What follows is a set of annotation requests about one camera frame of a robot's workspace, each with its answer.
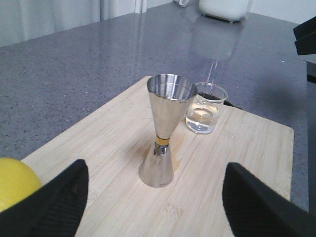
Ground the white appliance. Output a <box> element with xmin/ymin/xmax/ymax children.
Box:
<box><xmin>198</xmin><ymin>0</ymin><xmax>253</xmax><ymax>22</ymax></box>

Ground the steel double jigger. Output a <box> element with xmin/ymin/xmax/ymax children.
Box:
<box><xmin>138</xmin><ymin>74</ymin><xmax>198</xmax><ymax>188</ymax></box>

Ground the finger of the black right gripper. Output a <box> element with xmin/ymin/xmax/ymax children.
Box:
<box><xmin>293</xmin><ymin>18</ymin><xmax>316</xmax><ymax>55</ymax></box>

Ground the small glass beaker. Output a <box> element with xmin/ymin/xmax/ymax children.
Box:
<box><xmin>185</xmin><ymin>82</ymin><xmax>228</xmax><ymax>134</ymax></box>

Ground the yellow lemon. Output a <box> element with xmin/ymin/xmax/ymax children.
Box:
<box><xmin>0</xmin><ymin>158</ymin><xmax>41</xmax><ymax>212</ymax></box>

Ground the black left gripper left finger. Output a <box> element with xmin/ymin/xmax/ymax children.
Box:
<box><xmin>0</xmin><ymin>159</ymin><xmax>88</xmax><ymax>237</ymax></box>

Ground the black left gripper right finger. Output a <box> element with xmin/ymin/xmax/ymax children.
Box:
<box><xmin>222</xmin><ymin>162</ymin><xmax>316</xmax><ymax>237</ymax></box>

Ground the wooden cutting board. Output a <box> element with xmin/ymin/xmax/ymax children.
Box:
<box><xmin>24</xmin><ymin>78</ymin><xmax>294</xmax><ymax>237</ymax></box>

